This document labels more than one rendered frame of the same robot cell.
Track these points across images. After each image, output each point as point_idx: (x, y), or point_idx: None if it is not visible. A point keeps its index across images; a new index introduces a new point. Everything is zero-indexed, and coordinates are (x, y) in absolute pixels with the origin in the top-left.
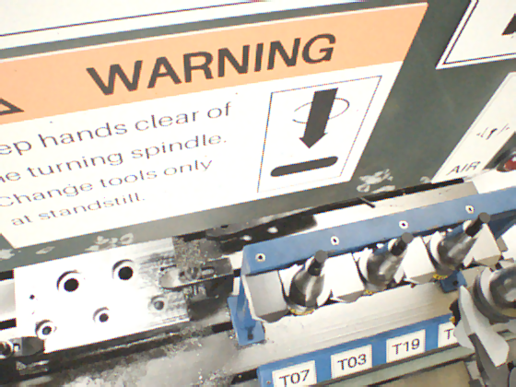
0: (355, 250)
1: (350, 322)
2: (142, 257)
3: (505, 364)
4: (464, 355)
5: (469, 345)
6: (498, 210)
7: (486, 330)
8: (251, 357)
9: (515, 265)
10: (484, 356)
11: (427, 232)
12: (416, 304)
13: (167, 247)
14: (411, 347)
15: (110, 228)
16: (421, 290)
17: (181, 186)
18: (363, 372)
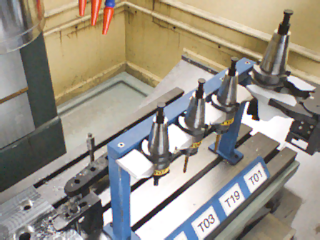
0: (173, 121)
1: (190, 206)
2: (32, 220)
3: (297, 103)
4: (268, 196)
5: (271, 114)
6: (238, 73)
7: (276, 94)
8: None
9: (268, 46)
10: (283, 104)
11: (207, 98)
12: (222, 178)
13: (46, 207)
14: (236, 198)
15: None
16: (220, 169)
17: None
18: (216, 231)
